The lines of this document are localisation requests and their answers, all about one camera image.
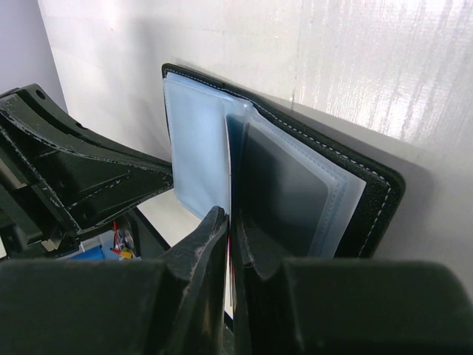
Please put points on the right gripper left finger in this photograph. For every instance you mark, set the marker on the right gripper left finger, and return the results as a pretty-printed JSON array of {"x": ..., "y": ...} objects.
[{"x": 169, "y": 305}]

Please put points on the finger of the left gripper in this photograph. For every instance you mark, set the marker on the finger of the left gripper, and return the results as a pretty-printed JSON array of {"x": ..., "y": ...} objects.
[{"x": 113, "y": 178}]

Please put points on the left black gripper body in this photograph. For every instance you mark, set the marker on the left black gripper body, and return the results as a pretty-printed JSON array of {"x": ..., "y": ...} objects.
[{"x": 38, "y": 186}]

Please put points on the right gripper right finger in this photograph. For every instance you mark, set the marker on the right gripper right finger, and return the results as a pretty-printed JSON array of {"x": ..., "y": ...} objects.
[{"x": 306, "y": 305}]

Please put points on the white edged credit card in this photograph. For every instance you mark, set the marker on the white edged credit card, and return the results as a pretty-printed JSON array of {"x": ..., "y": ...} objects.
[{"x": 235, "y": 126}]

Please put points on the black leather card holder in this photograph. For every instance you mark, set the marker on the black leather card holder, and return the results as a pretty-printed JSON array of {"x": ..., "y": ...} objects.
[{"x": 363, "y": 193}]

